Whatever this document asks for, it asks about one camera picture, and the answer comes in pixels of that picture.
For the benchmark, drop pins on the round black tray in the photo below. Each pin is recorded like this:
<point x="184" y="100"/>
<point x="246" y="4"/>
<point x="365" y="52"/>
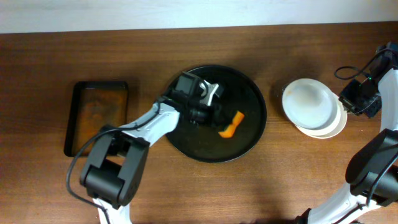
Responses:
<point x="203" y="143"/>

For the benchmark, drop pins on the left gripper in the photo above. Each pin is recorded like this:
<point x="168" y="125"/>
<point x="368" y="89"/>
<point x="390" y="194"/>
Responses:
<point x="214" y="112"/>

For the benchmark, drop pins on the cream plate with sauce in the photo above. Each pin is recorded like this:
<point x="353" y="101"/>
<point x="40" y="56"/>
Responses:
<point x="340" y="126"/>

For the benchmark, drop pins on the green orange sponge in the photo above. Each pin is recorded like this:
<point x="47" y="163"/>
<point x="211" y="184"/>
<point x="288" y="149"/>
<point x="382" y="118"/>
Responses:
<point x="230" y="129"/>

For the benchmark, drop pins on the rectangular black tray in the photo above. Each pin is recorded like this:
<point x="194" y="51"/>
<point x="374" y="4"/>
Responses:
<point x="94" y="105"/>

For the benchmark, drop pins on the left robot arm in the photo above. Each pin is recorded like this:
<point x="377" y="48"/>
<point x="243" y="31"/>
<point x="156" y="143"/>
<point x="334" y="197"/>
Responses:
<point x="114" y="167"/>

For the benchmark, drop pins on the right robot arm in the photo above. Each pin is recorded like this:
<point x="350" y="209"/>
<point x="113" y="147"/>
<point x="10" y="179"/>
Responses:
<point x="371" y="175"/>

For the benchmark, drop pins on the grey plate with sauce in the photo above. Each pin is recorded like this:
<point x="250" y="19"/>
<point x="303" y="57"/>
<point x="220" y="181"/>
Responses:
<point x="310" y="104"/>

